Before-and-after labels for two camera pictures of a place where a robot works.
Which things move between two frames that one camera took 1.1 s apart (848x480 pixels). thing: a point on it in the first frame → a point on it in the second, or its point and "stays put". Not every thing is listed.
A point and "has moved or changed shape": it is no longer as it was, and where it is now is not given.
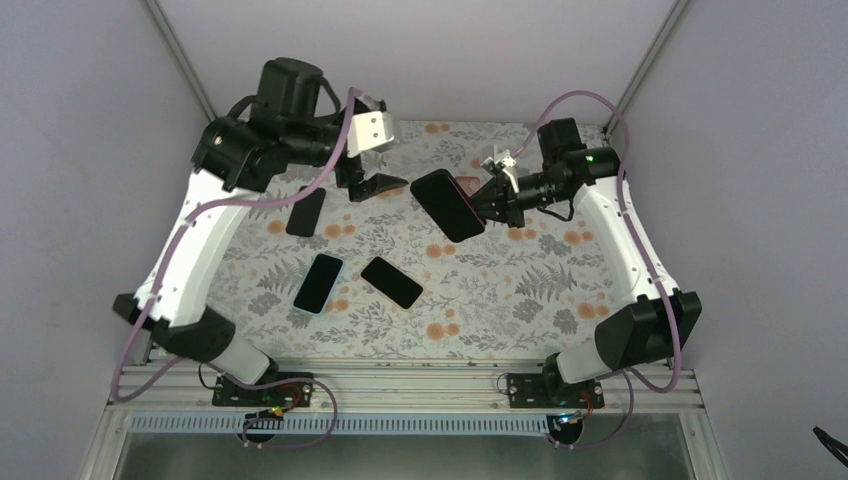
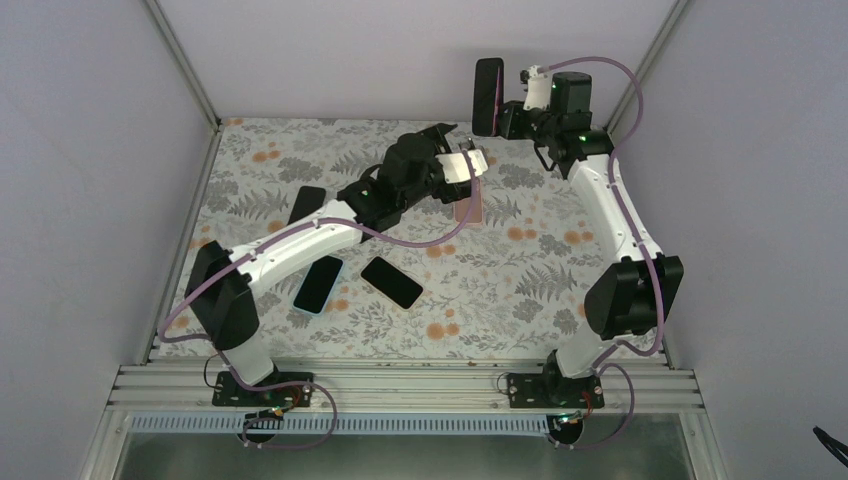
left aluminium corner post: (178, 54) stays put
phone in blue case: (318, 284) stays put
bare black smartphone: (305, 213) stays put
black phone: (440, 194) has moved or changed shape
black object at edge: (826, 439) stays put
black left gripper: (373, 185) → (437, 135)
